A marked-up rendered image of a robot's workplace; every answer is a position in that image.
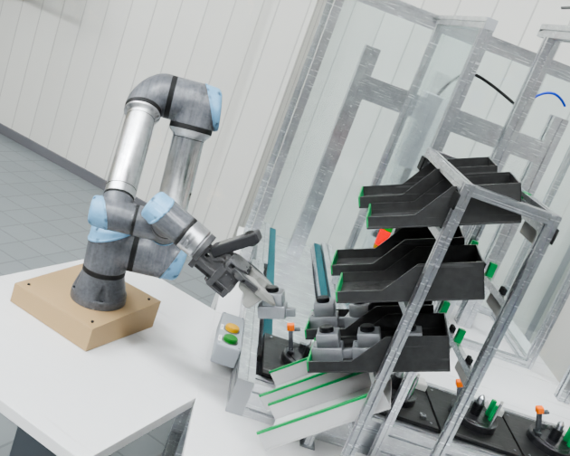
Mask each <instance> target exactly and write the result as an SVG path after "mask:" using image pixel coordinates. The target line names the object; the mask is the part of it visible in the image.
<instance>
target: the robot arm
mask: <svg viewBox="0 0 570 456"><path fill-rule="evenodd" d="M222 99H223V94H222V92H221V90H220V89H218V88H216V87H214V86H211V85H208V84H207V83H206V84H204V83H202V82H198V81H191V80H188V79H185V78H181V77H178V76H175V75H173V74H168V73H159V74H156V75H153V76H150V77H148V78H146V79H144V80H143V81H142V82H140V83H139V84H138V85H137V86H136V87H135V88H134V89H133V91H131V92H130V94H129V95H128V98H127V100H126V104H125V107H124V113H125V115H126V118H125V121H124V125H123V128H122V131H121V134H120V137H119V142H118V146H117V149H116V153H115V156H114V159H113V162H112V165H111V169H110V171H109V177H108V181H107V184H106V187H105V190H104V193H103V195H94V196H93V198H92V200H91V204H90V210H89V214H88V223H89V224H90V225H91V228H90V234H89V235H88V243H87V247H86V252H85V256H84V261H83V265H82V269H81V272H80V273H79V275H78V277H77V278H76V280H75V281H74V282H73V284H72V286H71V294H70V295H71V299H72V300H73V301H74V302H76V303H77V304H79V305H80V306H82V307H84V308H86V309H92V310H97V311H113V310H117V309H121V308H122V307H124V305H125V303H126V299H127V292H126V283H125V274H126V271H131V272H135V273H139V274H143V275H147V276H151V277H156V278H159V279H165V280H175V279H176V278H177V277H178V275H179V273H180V271H181V270H182V268H183V265H184V263H185V259H186V256H187V255H188V256H192V255H193V257H192V258H193V259H192V260H191V261H190V262H189V263H188V265H189V266H190V267H191V268H193V267H194V266H195V267H196V268H197V269H198V270H199V271H200V272H202V273H203V275H205V277H204V280H205V281H206V283H205V284H207V285H208V286H209V287H210V288H211V289H213V290H214V291H215V292H216V293H217V294H219V295H220V296H221V297H222V298H223V297H225V296H226V295H227V294H228V293H230V292H231V291H232V290H233V288H234V287H235V285H236V284H237V282H238V281H239V289H240V290H241V291H242V292H243V294H244V296H243V300H242V304H243V306H244V307H245V308H250V307H252V306H253V305H255V304H256V303H258V302H260V301H261V300H264V301H265V302H267V303H269V304H270V305H272V306H273V307H274V306H275V305H276V304H275V301H274V298H273V297H272V295H271V294H270V293H269V292H268V291H267V290H266V289H265V287H266V286H269V285H272V284H271V282H270V281H269V280H268V279H267V278H266V277H265V276H264V275H263V274H262V273H261V272H260V271H259V270H258V269H257V268H256V267H255V266H254V265H252V264H251V263H250V262H248V261H246V260H245V259H244V258H243V257H242V256H241V255H240V254H238V253H236V252H234V251H238V250H240V249H243V248H246V247H249V246H250V247H252V246H255V245H256V244H257V243H259V242H260V240H261V238H262V236H261V231H260V230H259V229H257V230H254V231H253V230H250V231H247V232H246V233H244V234H241V235H238V236H235V237H233V238H229V239H226V240H223V241H220V242H216V243H215V244H214V245H212V242H213V241H214V240H215V238H216V237H215V236H214V235H213V234H210V233H211V231H209V230H208V229H207V228H206V227H205V226H204V225H202V224H201V223H200V222H199V221H197V220H196V219H195V218H194V217H193V216H192V215H191V214H190V213H188V212H187V209H188V205H189V202H190V198H191V194H192V191H193V186H194V182H195V176H196V172H197V168H198V165H199V161H200V157H201V153H202V149H203V145H204V142H205V141H206V140H207V139H208V138H210V137H211V136H212V132H215V131H218V129H219V124H220V118H221V110H222ZM161 117H162V118H165V119H170V123H169V127H170V129H171V131H172V132H173V137H172V140H171V144H170V148H169V152H168V156H167V160H166V166H165V171H164V174H163V178H162V182H161V186H160V189H159V193H157V194H156V195H154V196H153V197H152V198H151V199H150V200H149V202H148V203H147V204H146V205H145V206H142V205H139V204H134V201H135V198H136V194H137V190H138V184H139V181H140V177H141V174H142V170H143V166H144V164H145V160H146V156H147V151H148V147H149V143H150V139H151V136H152V133H153V129H154V126H155V125H156V124H157V123H158V122H159V120H160V118H161ZM208 253H209V254H208ZM206 277H207V278H208V279H206Z"/></svg>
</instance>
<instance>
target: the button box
mask: <svg viewBox="0 0 570 456"><path fill-rule="evenodd" d="M244 320H245V319H244V318H240V317H237V316H234V315H232V314H229V313H226V312H223V314H222V316H221V318H220V321H219V324H218V326H217V329H216V333H215V338H214V346H213V350H212V354H211V359H210V361H211V362H214V363H216V364H219V365H222V366H228V367H230V368H235V365H236V363H237V360H238V358H239V355H240V353H241V349H242V335H243V328H244ZM228 323H233V324H235V325H237V326H238V327H239V332H238V333H232V332H229V331H228V330H226V328H225V326H226V324H228ZM225 334H232V335H234V336H236V337H237V338H238V341H237V344H234V345H233V344H229V343H227V342H225V341H224V340H223V336H224V335H225Z"/></svg>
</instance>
